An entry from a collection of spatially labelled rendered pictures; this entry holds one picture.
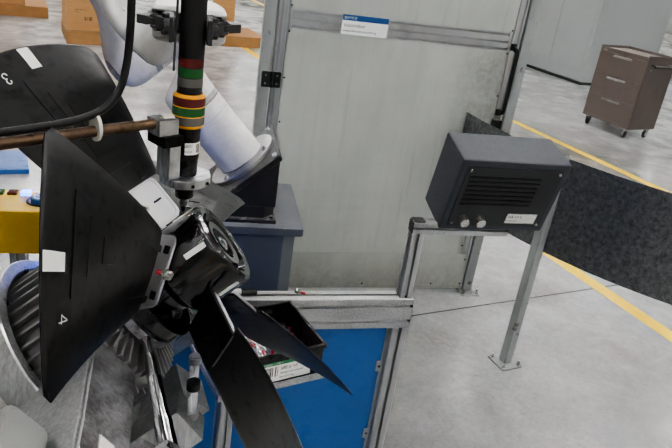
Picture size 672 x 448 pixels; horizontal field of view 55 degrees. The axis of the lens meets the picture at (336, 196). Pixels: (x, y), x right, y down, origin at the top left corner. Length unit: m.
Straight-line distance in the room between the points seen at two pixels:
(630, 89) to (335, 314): 6.39
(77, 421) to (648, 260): 2.20
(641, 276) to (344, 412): 1.36
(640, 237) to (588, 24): 8.22
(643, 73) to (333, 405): 6.31
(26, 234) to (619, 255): 2.03
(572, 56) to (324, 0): 8.31
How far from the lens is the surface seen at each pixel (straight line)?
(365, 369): 1.64
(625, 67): 7.70
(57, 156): 0.60
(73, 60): 0.97
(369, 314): 1.53
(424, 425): 2.55
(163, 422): 0.78
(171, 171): 0.90
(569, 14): 10.95
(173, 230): 0.85
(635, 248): 2.62
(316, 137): 2.86
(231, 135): 1.62
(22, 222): 1.33
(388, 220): 3.12
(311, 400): 1.66
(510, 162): 1.42
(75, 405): 0.75
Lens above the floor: 1.62
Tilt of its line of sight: 22 degrees down
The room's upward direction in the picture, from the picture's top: 8 degrees clockwise
